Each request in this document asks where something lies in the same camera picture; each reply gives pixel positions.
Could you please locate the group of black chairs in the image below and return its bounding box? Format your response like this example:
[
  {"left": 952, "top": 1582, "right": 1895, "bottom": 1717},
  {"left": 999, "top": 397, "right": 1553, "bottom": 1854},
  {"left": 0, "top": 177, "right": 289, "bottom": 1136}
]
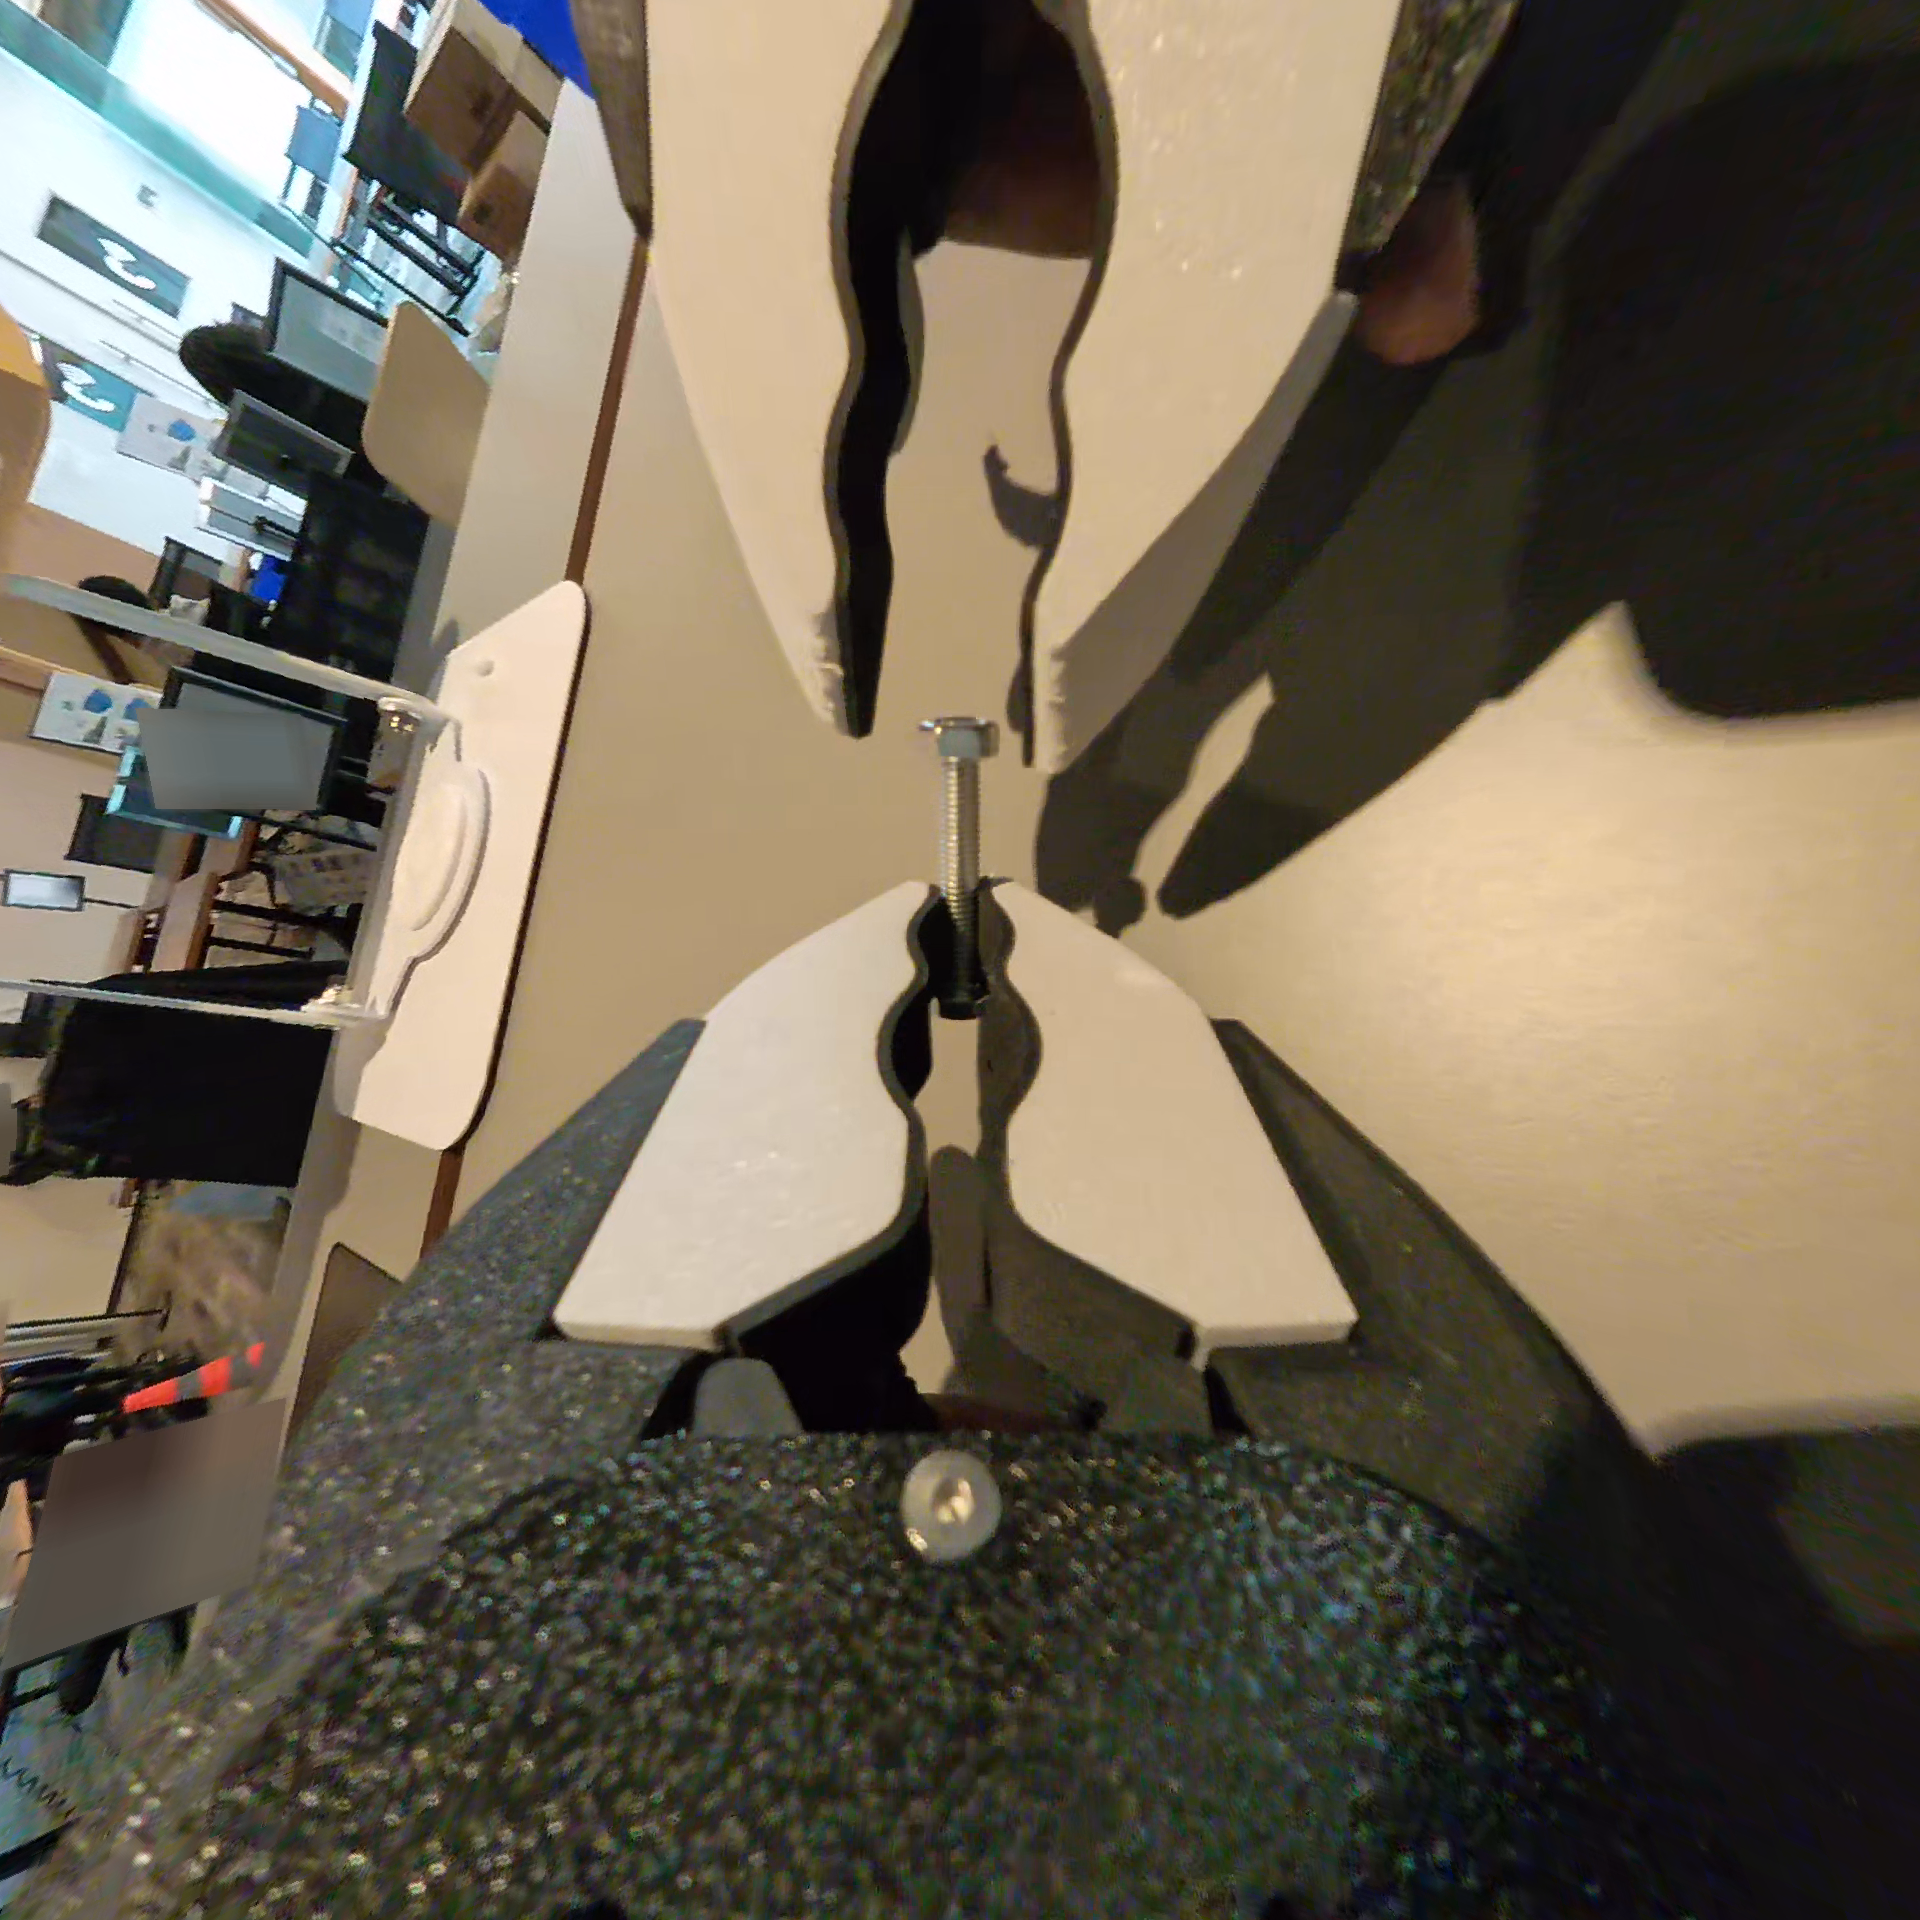
[{"left": 332, "top": 25, "right": 491, "bottom": 319}]

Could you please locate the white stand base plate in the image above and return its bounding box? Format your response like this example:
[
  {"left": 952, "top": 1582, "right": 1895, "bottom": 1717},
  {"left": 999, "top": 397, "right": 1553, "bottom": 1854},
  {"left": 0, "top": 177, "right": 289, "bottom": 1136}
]
[{"left": 332, "top": 577, "right": 589, "bottom": 1153}]

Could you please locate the black crate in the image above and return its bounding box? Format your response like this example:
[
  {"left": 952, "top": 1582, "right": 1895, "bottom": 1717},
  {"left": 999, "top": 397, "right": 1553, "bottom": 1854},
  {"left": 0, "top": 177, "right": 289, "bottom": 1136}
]
[{"left": 277, "top": 481, "right": 433, "bottom": 681}]

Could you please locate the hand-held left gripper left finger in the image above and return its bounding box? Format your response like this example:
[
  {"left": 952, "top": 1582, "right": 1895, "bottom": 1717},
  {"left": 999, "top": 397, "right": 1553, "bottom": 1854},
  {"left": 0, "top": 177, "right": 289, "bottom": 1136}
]
[{"left": 547, "top": 883, "right": 936, "bottom": 1437}]

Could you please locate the wooden document board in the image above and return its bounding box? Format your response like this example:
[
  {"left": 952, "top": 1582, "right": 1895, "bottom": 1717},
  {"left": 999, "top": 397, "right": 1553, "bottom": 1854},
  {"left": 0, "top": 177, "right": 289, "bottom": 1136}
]
[{"left": 0, "top": 306, "right": 55, "bottom": 518}]

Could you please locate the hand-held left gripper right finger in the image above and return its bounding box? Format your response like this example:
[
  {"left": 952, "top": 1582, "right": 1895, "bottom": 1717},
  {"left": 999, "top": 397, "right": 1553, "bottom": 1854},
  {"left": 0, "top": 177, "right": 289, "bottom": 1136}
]
[{"left": 983, "top": 899, "right": 1368, "bottom": 1437}]

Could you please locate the person's right hand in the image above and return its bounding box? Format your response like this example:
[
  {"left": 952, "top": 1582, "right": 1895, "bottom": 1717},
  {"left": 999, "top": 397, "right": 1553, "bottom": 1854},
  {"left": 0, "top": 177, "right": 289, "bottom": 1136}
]
[{"left": 946, "top": 25, "right": 1488, "bottom": 370}]

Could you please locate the cardboard box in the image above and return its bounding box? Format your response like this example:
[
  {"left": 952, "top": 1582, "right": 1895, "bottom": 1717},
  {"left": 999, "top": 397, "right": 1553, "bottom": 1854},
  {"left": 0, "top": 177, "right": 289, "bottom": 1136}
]
[
  {"left": 402, "top": 0, "right": 562, "bottom": 167},
  {"left": 461, "top": 108, "right": 558, "bottom": 263}
]

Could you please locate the red striped cone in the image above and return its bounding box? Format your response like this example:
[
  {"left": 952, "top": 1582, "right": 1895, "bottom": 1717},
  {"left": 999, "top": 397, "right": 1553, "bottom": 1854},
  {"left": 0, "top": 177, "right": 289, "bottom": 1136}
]
[{"left": 120, "top": 1340, "right": 277, "bottom": 1419}]

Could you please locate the black wall sign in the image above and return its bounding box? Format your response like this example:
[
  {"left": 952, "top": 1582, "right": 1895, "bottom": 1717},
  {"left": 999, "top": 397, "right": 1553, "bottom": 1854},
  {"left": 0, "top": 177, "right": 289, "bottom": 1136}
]
[
  {"left": 35, "top": 189, "right": 198, "bottom": 325},
  {"left": 35, "top": 335, "right": 139, "bottom": 423}
]

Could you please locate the black cable tray cover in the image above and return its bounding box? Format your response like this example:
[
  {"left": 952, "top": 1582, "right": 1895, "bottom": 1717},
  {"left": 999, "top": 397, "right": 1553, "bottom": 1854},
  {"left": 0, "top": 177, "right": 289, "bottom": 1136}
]
[{"left": 280, "top": 1236, "right": 402, "bottom": 1449}]

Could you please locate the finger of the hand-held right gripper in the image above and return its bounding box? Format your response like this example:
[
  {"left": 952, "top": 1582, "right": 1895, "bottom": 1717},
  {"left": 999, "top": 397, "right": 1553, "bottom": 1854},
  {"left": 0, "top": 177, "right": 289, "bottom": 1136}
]
[
  {"left": 1019, "top": 0, "right": 1410, "bottom": 774},
  {"left": 641, "top": 0, "right": 921, "bottom": 737}
]

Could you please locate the wooden chair back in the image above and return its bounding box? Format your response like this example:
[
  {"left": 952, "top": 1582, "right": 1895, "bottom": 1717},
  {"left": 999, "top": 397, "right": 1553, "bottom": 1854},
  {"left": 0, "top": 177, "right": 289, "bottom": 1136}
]
[{"left": 359, "top": 296, "right": 491, "bottom": 527}]

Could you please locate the silver threaded bolt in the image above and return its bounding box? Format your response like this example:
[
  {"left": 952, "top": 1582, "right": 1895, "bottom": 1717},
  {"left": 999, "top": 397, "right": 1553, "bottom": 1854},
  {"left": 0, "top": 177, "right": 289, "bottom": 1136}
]
[{"left": 936, "top": 750, "right": 989, "bottom": 1024}]

